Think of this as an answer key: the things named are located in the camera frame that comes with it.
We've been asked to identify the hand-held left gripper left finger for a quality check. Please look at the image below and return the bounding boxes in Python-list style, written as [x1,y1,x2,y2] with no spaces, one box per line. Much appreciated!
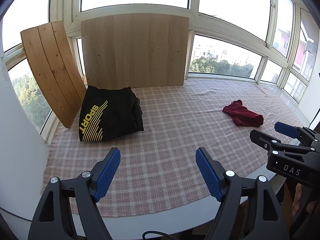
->
[27,147,121,240]

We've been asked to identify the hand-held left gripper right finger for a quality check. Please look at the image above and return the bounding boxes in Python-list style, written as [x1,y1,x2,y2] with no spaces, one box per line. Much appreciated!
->
[195,147,290,240]

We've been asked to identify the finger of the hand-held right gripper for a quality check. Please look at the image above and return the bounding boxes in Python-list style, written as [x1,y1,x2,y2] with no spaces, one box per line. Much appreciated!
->
[274,121,320,148]
[250,129,313,153]

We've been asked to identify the dark red garment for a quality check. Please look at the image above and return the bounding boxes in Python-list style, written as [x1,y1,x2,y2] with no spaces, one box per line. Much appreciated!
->
[222,99,265,127]

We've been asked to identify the person's right hand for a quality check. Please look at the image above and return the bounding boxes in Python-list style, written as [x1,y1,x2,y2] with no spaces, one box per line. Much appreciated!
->
[292,183,318,217]

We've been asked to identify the pink plaid tablecloth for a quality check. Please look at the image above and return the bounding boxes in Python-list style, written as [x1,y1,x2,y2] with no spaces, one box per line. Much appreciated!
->
[40,79,303,217]

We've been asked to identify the black garment with yellow print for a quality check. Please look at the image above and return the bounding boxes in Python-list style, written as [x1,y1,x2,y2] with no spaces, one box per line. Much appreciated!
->
[78,85,145,142]

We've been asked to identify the slatted pine wooden board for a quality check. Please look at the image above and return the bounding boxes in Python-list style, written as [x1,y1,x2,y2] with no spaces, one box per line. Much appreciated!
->
[20,20,87,129]

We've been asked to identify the large light wooden board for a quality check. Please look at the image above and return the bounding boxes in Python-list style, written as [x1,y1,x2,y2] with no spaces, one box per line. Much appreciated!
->
[80,13,190,89]

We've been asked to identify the black cable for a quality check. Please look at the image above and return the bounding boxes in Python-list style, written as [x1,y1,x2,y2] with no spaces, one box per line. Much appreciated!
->
[142,231,181,240]

